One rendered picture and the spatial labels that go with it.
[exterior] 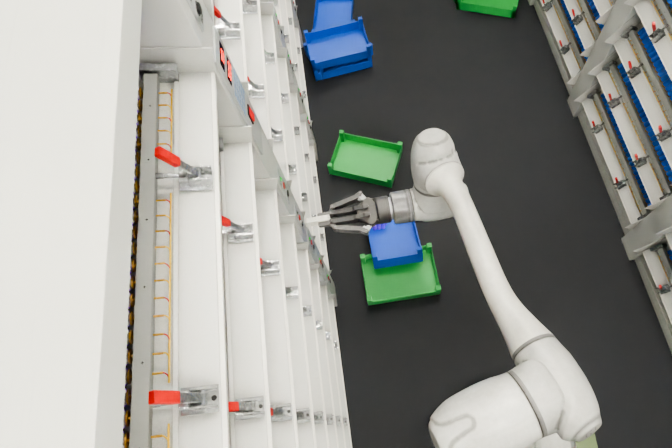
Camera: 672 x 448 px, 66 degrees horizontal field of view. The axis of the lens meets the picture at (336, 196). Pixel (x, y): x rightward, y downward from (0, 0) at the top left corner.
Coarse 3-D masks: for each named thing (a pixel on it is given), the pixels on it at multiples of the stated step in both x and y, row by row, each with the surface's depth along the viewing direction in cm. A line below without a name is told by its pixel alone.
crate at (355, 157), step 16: (336, 144) 241; (352, 144) 246; (368, 144) 245; (384, 144) 241; (400, 144) 235; (336, 160) 244; (352, 160) 243; (368, 160) 242; (384, 160) 241; (352, 176) 236; (368, 176) 238; (384, 176) 237
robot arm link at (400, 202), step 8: (392, 192) 140; (400, 192) 139; (408, 192) 138; (392, 200) 138; (400, 200) 137; (408, 200) 137; (392, 208) 138; (400, 208) 137; (408, 208) 137; (392, 216) 139; (400, 216) 137; (408, 216) 138
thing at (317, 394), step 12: (300, 252) 147; (300, 264) 145; (300, 276) 143; (312, 300) 141; (312, 324) 138; (312, 336) 137; (312, 348) 135; (312, 360) 134; (312, 372) 133; (312, 384) 131; (312, 396) 130; (324, 408) 129; (324, 432) 127; (324, 444) 126
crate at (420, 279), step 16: (368, 256) 218; (432, 256) 214; (368, 272) 219; (384, 272) 219; (400, 272) 218; (416, 272) 217; (432, 272) 216; (368, 288) 217; (384, 288) 216; (400, 288) 215; (416, 288) 214; (432, 288) 213; (368, 304) 212
